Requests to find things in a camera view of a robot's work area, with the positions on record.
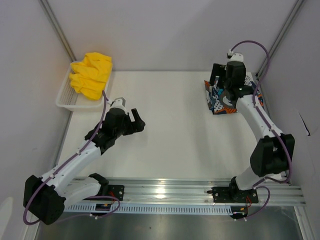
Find yellow shorts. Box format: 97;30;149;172
69;52;113;101

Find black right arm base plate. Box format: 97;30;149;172
206;186;259;204

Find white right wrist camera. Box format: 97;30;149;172
227;49;244;63

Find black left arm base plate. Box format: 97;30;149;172
106;184;125;201

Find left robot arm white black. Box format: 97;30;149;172
23;107;146;226

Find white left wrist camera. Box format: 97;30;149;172
110;97;128;113

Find white plastic basket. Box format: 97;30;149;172
55;65;104;112

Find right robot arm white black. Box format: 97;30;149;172
209;60;295;203

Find slotted grey cable duct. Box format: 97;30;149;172
64;202;233;216

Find aluminium mounting rail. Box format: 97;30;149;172
109;177;306;207

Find colourful patterned shorts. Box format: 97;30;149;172
204;72;264;115

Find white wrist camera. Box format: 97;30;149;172
110;97;128;113
227;49;244;63

